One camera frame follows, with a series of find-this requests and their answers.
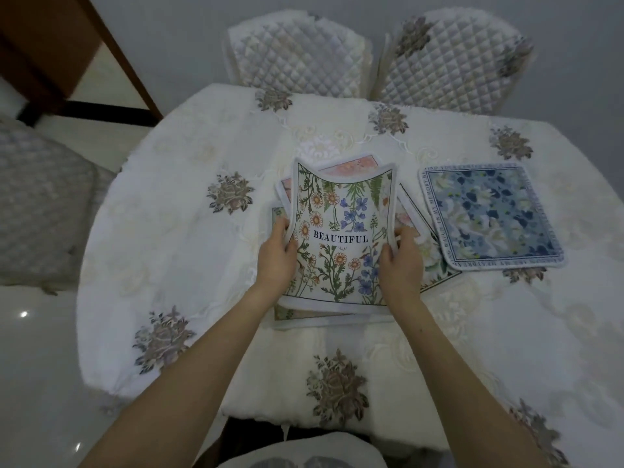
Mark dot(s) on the person's left hand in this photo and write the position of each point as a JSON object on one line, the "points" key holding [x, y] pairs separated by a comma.
{"points": [[273, 260]]}

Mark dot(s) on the person's right hand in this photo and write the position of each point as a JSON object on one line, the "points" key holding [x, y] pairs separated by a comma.
{"points": [[402, 270]]}

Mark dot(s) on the person's right thumb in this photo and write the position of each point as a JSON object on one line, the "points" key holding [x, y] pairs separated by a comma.
{"points": [[385, 258]]}

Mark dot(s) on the person's left thumb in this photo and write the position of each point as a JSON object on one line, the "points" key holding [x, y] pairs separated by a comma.
{"points": [[291, 248]]}

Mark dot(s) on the white wildflower print placemat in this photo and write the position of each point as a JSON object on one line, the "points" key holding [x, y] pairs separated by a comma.
{"points": [[341, 209]]}

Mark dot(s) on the person's left forearm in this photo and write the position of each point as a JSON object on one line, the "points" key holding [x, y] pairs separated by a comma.
{"points": [[195, 370]]}

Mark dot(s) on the person's right forearm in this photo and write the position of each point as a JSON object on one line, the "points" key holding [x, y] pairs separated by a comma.
{"points": [[463, 380]]}

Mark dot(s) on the green border white flower placemat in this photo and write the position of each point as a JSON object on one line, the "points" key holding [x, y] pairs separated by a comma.
{"points": [[434, 253]]}

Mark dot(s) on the beige floral placemat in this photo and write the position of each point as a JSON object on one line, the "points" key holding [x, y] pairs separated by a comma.
{"points": [[317, 319]]}

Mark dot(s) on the white embroidered tablecloth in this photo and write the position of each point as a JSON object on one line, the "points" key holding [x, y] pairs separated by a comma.
{"points": [[195, 238]]}

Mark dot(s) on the pink floral placemat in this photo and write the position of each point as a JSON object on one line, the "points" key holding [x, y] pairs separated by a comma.
{"points": [[356, 165]]}

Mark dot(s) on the blue floral placemat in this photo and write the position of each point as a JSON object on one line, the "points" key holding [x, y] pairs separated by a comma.
{"points": [[492, 216]]}

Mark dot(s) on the white quilted chair cover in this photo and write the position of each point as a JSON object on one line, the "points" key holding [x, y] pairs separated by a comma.
{"points": [[297, 55], [448, 63], [44, 204]]}

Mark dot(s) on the brown wooden door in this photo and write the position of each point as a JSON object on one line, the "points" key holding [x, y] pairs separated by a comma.
{"points": [[58, 48]]}

